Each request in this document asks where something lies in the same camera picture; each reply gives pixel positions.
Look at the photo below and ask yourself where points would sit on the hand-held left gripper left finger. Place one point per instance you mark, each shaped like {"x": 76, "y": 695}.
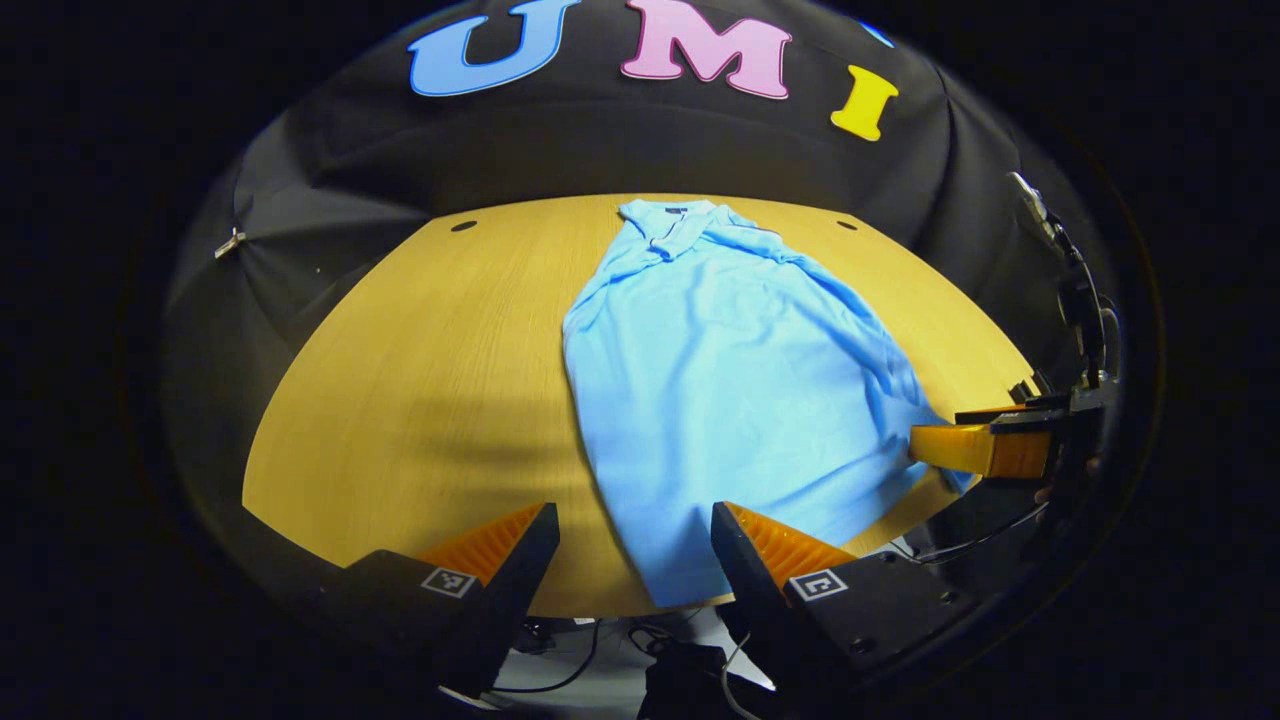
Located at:
{"x": 515, "y": 585}

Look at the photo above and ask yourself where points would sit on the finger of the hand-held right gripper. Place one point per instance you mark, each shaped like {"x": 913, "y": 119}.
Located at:
{"x": 1020, "y": 414}
{"x": 985, "y": 450}

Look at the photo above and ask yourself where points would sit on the white clip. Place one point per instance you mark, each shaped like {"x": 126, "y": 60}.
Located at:
{"x": 230, "y": 243}

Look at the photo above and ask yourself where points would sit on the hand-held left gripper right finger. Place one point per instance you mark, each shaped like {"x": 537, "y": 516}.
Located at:
{"x": 745, "y": 585}

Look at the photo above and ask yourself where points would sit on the light blue T-shirt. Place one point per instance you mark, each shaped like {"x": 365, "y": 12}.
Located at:
{"x": 730, "y": 380}

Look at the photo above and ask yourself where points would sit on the black equipment box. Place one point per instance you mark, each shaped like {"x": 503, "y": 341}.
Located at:
{"x": 690, "y": 685}

